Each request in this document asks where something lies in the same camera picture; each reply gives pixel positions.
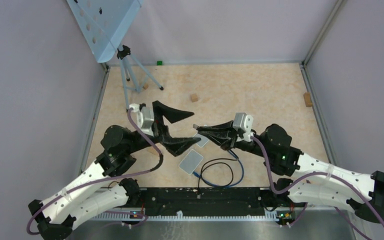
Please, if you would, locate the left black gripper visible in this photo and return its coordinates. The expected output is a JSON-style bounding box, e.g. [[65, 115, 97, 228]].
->
[[125, 100, 202, 156]]

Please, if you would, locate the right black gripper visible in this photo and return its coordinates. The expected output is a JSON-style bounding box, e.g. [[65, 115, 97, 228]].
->
[[199, 120, 272, 158]]

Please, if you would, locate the white power adapter box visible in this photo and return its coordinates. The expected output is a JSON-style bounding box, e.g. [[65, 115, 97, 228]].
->
[[193, 133, 210, 148]]

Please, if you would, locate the grey network switch box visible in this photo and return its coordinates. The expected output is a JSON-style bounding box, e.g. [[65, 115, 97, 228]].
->
[[178, 149, 204, 175]]

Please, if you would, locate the black power cable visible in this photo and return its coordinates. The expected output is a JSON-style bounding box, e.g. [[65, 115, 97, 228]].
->
[[192, 124, 235, 199]]

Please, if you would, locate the blue ethernet cable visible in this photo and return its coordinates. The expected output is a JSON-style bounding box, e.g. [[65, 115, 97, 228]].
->
[[192, 149, 246, 188]]

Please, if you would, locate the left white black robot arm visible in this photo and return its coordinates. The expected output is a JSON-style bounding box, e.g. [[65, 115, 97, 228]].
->
[[28, 101, 200, 240]]

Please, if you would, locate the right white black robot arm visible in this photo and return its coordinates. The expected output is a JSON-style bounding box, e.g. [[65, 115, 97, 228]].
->
[[193, 121, 384, 224]]

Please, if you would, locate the wooden block near left arm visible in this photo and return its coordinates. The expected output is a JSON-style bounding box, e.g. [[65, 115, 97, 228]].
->
[[146, 147, 160, 156]]

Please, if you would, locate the small wooden cube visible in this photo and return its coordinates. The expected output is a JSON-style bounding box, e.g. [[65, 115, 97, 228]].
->
[[190, 93, 199, 103]]

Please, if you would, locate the wooden piece by tripod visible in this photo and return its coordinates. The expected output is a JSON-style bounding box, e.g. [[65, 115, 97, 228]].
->
[[142, 83, 149, 90]]

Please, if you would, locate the blue tripod stand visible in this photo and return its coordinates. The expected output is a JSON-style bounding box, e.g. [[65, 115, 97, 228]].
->
[[116, 45, 164, 111]]

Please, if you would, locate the wooden block at right edge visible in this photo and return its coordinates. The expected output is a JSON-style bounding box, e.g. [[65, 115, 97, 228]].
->
[[303, 92, 313, 108]]

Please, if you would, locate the blue perforated metal panel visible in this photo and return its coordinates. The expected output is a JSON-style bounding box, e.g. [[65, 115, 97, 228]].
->
[[67, 0, 144, 63]]

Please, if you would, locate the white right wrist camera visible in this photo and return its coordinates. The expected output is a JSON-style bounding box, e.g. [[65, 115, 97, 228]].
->
[[232, 112, 254, 142]]

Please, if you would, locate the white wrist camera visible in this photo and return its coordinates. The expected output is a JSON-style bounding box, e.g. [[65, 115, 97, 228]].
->
[[128, 103, 155, 137], [232, 112, 254, 142]]

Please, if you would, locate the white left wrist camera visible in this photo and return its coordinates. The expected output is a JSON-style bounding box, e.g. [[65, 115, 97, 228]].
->
[[128, 103, 155, 137]]

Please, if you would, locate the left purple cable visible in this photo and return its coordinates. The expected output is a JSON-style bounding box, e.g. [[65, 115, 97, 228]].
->
[[26, 107, 165, 236]]

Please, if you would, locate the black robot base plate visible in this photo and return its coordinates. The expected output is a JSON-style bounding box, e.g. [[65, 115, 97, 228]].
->
[[123, 187, 304, 217]]

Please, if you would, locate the white slotted cable duct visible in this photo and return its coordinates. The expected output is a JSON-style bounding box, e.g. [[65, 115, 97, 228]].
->
[[91, 211, 279, 222]]

